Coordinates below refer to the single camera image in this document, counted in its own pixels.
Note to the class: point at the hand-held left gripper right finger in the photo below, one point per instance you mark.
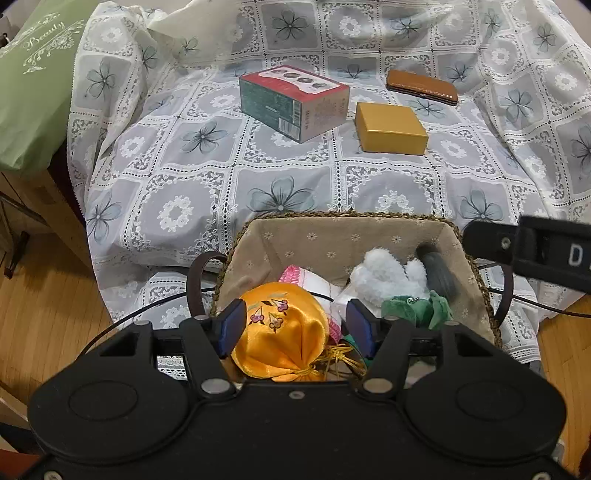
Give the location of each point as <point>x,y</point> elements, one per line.
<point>362,327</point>

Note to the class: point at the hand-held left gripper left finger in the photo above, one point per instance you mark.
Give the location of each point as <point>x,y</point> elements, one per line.
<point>231,330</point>

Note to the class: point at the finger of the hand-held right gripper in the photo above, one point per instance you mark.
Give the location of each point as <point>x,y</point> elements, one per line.
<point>489,242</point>

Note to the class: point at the white tissue pack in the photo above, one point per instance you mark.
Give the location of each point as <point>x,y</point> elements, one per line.
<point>341,302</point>

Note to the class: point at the green and white plush toy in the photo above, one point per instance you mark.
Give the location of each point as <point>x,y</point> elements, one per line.
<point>411,311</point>

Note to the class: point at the orange satin pouch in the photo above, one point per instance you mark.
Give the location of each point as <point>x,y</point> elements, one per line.
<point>281,337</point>

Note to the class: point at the white fluffy plush toy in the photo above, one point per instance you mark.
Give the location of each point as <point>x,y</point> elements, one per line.
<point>383,277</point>

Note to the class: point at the woven basket with fabric liner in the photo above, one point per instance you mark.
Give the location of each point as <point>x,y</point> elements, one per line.
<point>323,240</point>

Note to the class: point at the grey cylindrical object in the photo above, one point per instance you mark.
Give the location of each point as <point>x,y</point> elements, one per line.
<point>441,277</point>

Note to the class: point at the pink and white cloth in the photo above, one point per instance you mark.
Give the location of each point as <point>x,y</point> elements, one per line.
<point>318,281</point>

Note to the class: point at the gold cardboard box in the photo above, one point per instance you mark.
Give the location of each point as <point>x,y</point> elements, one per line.
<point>390,127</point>

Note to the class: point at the floral lace cover cloth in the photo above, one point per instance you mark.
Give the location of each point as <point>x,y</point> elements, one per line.
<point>184,184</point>

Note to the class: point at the brown leather case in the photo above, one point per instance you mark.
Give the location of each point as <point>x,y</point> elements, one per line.
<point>420,85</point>

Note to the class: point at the wooden cabinet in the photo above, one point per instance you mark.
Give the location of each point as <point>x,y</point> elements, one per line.
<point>41,203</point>

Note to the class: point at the red printed carton box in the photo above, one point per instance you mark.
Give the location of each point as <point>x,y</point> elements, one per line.
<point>295,106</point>

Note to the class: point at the green printed cushion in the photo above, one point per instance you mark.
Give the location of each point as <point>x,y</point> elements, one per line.
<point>32,92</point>

